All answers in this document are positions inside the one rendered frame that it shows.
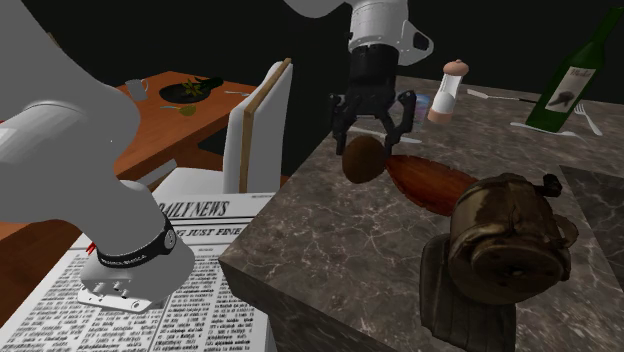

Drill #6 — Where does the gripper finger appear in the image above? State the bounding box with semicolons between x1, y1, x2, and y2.
328;91;361;157
377;89;418;158

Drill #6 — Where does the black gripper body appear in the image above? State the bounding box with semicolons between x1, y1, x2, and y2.
347;45;401;118

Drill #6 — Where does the pale blue glass disc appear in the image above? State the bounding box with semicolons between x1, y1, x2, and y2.
413;92;434;122

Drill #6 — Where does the white salt grinder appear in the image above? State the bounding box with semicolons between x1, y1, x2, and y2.
427;58;471;126

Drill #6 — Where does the brown round fruit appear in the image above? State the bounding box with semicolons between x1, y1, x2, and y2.
341;134;387;185

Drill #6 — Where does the red-brown wooden leaf dish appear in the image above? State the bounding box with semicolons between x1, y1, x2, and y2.
383;154;480;218

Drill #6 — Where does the white chair with wooden trim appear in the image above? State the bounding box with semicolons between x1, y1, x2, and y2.
137;57;295;197

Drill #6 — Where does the bronze metal kettle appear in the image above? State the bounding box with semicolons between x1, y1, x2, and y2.
447;172;581;306

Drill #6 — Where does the green wine bottle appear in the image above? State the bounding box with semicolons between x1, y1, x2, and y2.
524;5;624;134

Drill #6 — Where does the orange wooden dining table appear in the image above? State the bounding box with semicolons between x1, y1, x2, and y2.
110;70;260;184

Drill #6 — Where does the silver fork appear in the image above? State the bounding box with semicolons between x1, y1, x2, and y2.
573;102;605;137

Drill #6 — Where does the dark brown ribbed block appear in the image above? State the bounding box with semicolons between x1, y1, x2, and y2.
419;233;518;352

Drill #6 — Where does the newspaper patterned robot stand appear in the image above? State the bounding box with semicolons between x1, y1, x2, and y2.
0;192;279;352

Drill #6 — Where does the dark handled silver knife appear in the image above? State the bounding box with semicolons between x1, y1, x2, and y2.
466;88;540;104

